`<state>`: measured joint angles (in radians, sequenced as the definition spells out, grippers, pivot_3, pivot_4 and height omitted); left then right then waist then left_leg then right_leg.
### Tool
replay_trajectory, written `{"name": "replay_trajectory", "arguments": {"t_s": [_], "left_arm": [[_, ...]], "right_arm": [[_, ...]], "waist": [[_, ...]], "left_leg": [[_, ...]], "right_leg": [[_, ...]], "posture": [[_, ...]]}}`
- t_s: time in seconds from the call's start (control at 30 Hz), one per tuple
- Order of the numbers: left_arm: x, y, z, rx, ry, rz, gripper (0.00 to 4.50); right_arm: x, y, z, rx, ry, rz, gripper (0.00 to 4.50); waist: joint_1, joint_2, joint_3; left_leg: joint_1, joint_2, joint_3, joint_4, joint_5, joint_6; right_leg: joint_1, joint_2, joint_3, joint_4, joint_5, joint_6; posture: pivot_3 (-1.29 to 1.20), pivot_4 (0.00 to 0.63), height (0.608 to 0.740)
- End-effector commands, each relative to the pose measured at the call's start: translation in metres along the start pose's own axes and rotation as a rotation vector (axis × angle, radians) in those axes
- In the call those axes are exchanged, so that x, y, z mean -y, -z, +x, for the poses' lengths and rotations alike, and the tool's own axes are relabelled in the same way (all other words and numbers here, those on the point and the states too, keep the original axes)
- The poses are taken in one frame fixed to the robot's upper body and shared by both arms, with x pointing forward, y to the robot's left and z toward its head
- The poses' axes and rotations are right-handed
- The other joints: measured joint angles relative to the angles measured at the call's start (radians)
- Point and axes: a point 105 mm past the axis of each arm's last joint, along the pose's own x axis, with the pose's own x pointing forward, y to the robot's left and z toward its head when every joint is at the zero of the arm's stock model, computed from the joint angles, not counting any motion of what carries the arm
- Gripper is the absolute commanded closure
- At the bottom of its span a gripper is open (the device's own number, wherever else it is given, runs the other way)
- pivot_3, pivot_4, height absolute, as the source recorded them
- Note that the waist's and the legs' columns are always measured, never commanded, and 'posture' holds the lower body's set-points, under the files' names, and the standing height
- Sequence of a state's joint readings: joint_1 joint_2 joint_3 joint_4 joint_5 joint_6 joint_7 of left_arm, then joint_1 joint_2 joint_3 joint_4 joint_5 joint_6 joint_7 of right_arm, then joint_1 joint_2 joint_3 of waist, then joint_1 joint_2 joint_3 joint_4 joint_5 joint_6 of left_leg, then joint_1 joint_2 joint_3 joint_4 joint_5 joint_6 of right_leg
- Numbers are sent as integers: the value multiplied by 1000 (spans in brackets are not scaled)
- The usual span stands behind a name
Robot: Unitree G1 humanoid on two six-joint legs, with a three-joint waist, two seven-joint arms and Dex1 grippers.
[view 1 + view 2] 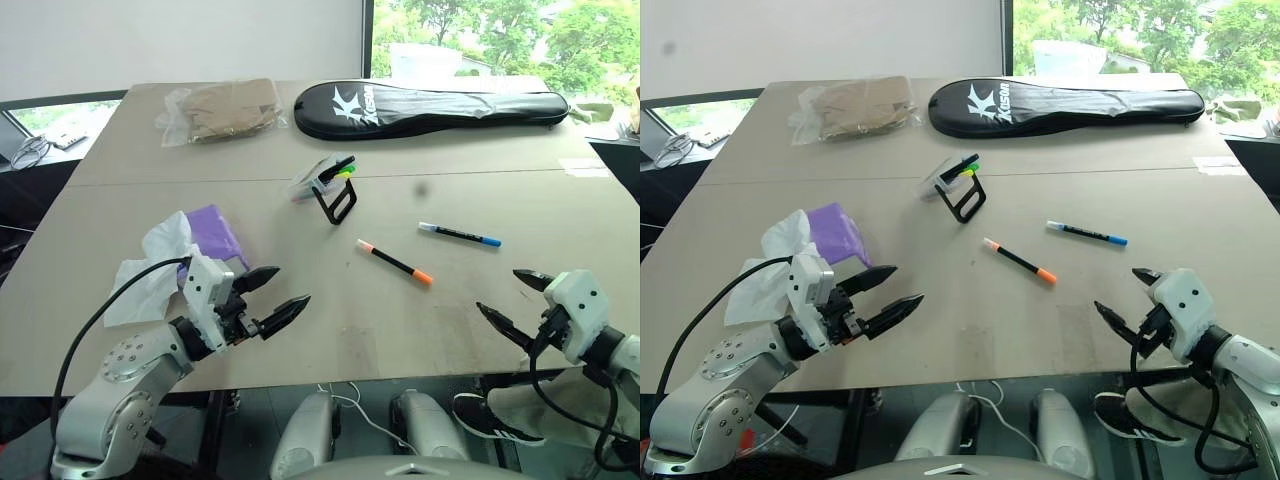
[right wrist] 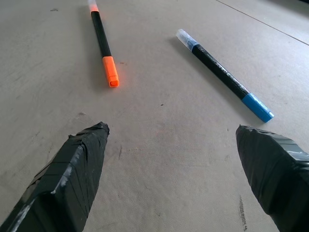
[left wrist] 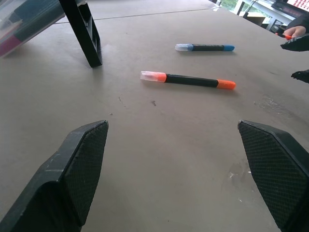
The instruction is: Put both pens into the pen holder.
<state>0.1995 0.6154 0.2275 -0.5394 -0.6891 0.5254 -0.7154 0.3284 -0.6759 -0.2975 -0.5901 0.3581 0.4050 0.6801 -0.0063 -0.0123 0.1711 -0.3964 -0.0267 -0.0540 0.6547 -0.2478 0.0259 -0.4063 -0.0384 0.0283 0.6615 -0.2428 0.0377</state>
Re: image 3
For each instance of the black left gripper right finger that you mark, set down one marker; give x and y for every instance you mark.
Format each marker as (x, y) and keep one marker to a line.
(282, 174)

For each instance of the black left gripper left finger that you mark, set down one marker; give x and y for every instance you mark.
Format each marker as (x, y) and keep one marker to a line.
(50, 193)

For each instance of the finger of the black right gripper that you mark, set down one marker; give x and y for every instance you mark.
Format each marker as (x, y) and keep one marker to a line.
(298, 44)
(303, 76)

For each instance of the blue highlighter marker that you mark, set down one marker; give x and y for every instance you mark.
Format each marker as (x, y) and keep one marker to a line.
(205, 47)

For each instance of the orange highlighter marker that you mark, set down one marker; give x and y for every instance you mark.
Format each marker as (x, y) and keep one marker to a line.
(190, 80)

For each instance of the clear plastic pen holder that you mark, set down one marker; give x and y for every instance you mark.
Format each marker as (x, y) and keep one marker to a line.
(26, 21)

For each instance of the person's bare hand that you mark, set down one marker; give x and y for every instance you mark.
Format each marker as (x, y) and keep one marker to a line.
(298, 31)

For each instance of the red and white panel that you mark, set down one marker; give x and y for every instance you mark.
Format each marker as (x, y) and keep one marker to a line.
(299, 3)

